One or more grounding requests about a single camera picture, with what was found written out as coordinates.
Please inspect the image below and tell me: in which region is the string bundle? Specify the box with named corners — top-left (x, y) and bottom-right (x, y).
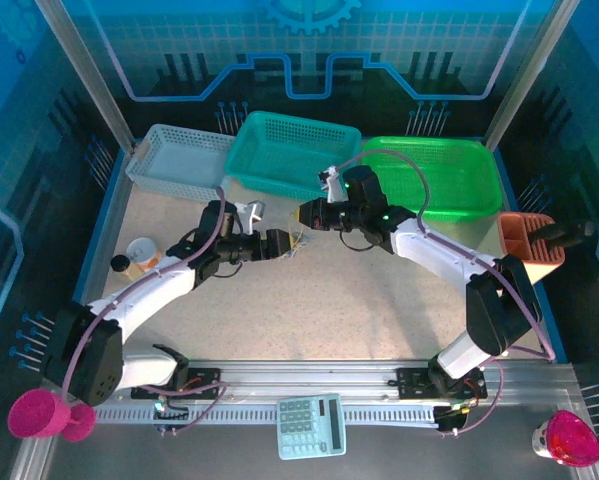
top-left (278, 230), bottom-right (314, 262)

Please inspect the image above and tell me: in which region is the teal perforated plastic basket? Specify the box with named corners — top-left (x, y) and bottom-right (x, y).
top-left (222, 110), bottom-right (363, 201)

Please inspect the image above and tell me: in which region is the white perforated plastic basket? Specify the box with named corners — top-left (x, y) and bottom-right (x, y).
top-left (125, 123), bottom-right (238, 203)

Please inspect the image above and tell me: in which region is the green perforated plastic basket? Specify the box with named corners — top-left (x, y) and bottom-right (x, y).
top-left (361, 135), bottom-right (504, 224)

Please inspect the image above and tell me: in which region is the amber bottle black cap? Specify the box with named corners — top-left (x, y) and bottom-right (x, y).
top-left (109, 253), bottom-right (145, 281)

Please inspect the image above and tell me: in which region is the orange cream utensil holder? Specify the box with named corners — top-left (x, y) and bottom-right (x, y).
top-left (496, 212), bottom-right (566, 291)

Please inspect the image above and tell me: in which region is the light blue calculator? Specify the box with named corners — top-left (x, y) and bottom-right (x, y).
top-left (277, 393), bottom-right (348, 461)

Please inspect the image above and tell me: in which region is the pink goblet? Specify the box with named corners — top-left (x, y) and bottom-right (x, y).
top-left (7, 388), bottom-right (98, 444)

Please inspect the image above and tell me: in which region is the red translucent cup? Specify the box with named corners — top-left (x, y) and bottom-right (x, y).
top-left (531, 409), bottom-right (599, 469)

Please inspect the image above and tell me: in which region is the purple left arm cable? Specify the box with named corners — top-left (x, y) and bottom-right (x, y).
top-left (61, 187), bottom-right (229, 406)

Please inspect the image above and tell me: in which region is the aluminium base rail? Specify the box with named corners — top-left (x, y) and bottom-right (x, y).
top-left (186, 359), bottom-right (575, 406)

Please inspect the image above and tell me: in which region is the white slotted cable duct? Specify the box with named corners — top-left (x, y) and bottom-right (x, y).
top-left (94, 402), bottom-right (440, 426)

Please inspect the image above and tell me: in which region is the black tool handle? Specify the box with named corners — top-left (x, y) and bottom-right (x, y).
top-left (528, 219), bottom-right (596, 251)

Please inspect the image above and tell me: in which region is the aluminium frame post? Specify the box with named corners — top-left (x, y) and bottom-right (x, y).
top-left (482, 0), bottom-right (581, 149)
top-left (32, 0), bottom-right (143, 154)

